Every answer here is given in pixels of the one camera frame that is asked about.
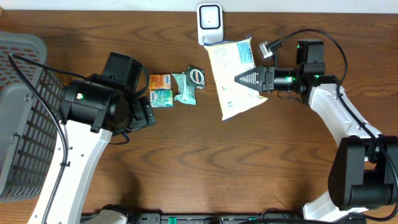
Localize teal tissue pack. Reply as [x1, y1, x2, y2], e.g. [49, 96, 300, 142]
[150, 90, 174, 108]

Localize large yellow snack bag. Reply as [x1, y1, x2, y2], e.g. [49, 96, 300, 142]
[204, 36, 267, 121]

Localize orange tissue pack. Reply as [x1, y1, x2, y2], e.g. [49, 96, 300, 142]
[149, 74, 172, 90]

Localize teal snack pack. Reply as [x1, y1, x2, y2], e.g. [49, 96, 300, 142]
[172, 73, 197, 105]

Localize dark green round-logo box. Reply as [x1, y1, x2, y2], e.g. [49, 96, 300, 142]
[185, 66, 206, 89]

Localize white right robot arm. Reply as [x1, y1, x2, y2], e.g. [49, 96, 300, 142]
[234, 40, 397, 222]

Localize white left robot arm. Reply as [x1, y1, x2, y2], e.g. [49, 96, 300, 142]
[29, 52, 156, 223]

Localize white barcode scanner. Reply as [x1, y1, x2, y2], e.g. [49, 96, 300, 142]
[197, 3, 223, 45]

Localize grey plastic shopping basket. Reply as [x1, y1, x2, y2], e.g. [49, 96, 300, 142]
[1, 31, 58, 202]

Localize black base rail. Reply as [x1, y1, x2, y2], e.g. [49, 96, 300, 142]
[126, 211, 301, 224]

